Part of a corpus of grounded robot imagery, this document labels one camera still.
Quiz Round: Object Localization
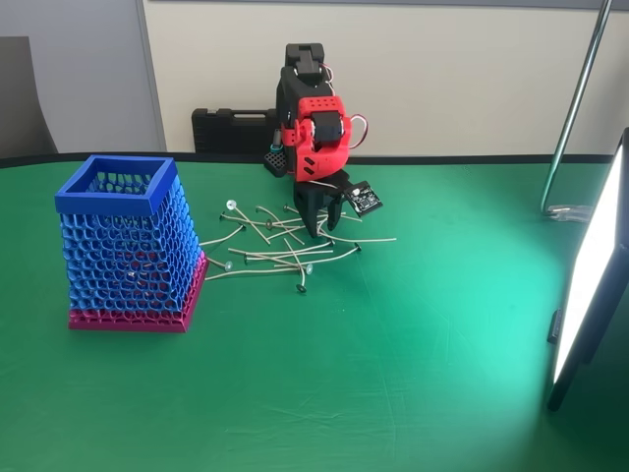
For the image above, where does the blue lattice basket magenta base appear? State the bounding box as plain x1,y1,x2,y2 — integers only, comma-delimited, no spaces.
53,154,211,334

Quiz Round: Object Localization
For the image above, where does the black perforated block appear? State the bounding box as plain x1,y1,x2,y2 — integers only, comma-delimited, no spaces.
263,149,290,178

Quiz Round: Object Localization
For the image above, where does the black plastic tool case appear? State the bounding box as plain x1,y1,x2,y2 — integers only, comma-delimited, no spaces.
191,107,282,154

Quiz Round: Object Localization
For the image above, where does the green cloth backdrop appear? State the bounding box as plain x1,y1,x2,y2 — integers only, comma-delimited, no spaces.
0,154,629,472

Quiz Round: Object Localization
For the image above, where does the bright LED light panel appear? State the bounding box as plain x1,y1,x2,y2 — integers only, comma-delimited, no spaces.
545,126,629,413

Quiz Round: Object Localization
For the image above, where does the chrome metal stand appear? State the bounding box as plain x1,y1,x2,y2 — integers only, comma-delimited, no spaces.
539,0,615,225

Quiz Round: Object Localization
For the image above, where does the camera board on black bracket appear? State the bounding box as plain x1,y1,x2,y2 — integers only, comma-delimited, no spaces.
341,179,386,219

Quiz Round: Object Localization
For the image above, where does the red white wrist cable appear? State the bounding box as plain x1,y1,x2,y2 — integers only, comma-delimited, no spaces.
349,114,373,148

